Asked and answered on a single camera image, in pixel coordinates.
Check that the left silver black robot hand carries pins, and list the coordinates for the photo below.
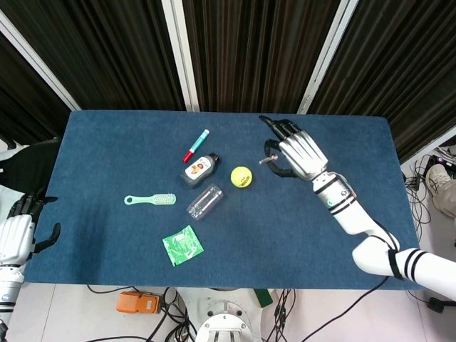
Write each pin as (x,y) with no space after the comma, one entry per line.
(16,233)

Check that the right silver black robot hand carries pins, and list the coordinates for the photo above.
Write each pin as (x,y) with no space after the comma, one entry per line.
(299,151)

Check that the small metal bolt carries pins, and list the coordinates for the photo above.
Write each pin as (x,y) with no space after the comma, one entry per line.
(267,159)

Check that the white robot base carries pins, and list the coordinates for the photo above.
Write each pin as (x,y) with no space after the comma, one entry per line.
(224,320)

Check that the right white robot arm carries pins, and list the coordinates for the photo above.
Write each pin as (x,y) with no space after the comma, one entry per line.
(377,231)

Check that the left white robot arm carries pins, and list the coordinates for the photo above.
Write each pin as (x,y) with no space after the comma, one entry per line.
(7,295)

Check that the yellow tennis ball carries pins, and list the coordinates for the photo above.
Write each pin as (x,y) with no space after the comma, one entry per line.
(241,177)

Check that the black chair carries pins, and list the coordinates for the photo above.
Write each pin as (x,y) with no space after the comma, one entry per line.
(25,167)

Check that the dark grey labelled bottle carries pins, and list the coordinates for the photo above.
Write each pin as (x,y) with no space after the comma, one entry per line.
(199,170)

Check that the red teal marker pen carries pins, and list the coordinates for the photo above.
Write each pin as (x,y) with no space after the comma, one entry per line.
(196,145)

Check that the clear plastic bottle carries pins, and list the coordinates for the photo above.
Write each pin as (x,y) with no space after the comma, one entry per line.
(204,201)

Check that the mint green brush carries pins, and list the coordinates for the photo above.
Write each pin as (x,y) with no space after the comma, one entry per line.
(151,199)

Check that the orange foot pedal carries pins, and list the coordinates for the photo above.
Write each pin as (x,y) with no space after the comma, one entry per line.
(139,302)

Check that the beige sneaker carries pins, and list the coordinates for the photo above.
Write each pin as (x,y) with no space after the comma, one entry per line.
(441,192)

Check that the green foil sachet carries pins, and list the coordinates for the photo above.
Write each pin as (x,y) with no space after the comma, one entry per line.
(182,245)

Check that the green card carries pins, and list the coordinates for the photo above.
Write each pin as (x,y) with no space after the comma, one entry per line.
(263,297)

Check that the blue table cloth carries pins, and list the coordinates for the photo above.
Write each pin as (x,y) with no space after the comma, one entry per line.
(142,142)

